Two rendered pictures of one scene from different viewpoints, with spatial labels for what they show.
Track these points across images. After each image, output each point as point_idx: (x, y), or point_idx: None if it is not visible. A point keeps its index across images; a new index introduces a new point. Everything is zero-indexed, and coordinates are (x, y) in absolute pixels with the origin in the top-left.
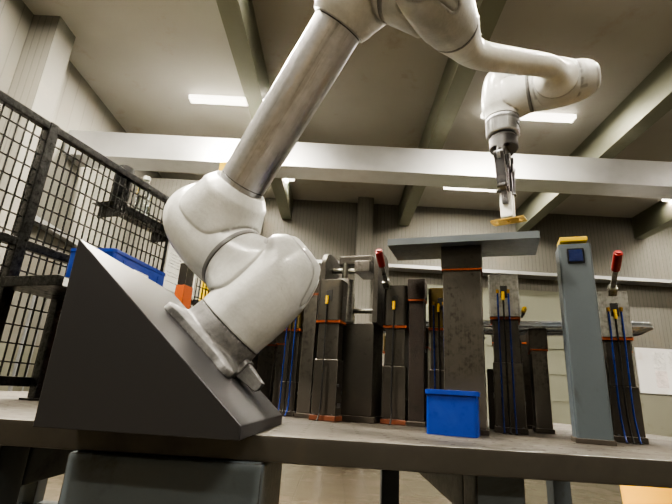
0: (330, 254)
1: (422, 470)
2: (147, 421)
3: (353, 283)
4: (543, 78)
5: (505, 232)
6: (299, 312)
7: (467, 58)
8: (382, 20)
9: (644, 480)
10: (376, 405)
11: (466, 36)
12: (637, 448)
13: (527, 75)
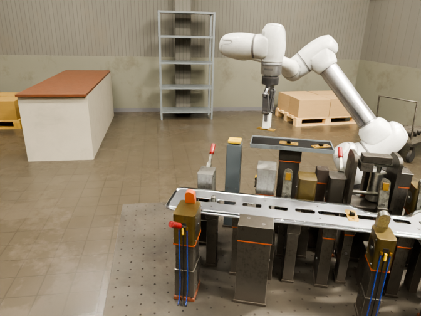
0: (393, 152)
1: None
2: None
3: (370, 172)
4: (252, 58)
5: (267, 136)
6: (337, 169)
7: (285, 72)
8: (310, 71)
9: None
10: (337, 242)
11: (284, 76)
12: (218, 217)
13: (260, 61)
